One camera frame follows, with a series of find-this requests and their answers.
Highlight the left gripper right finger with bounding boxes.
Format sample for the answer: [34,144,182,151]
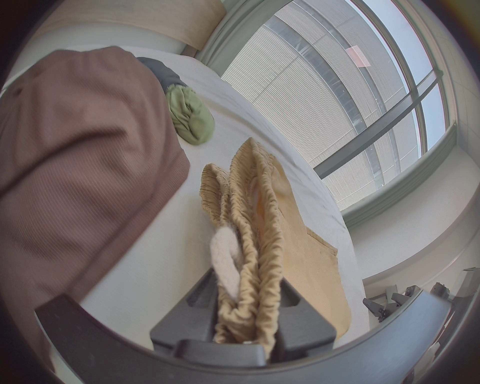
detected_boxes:
[275,277,337,364]

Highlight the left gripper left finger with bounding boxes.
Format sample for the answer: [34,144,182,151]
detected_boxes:
[150,268,222,351]

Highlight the tan shorts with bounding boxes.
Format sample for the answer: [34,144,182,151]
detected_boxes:
[199,137,352,357]

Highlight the bed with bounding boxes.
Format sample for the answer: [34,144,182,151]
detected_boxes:
[0,0,370,376]

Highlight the grey-green curtain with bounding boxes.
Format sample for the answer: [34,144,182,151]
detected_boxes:
[194,0,286,74]
[343,122,460,229]

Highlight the window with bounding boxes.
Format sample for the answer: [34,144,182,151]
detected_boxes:
[221,0,451,211]

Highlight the brown garment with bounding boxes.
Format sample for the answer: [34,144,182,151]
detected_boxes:
[0,46,192,376]

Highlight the green garment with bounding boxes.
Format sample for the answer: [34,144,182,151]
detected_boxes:
[165,84,215,147]

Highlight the black garment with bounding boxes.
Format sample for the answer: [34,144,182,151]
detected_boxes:
[137,57,188,92]

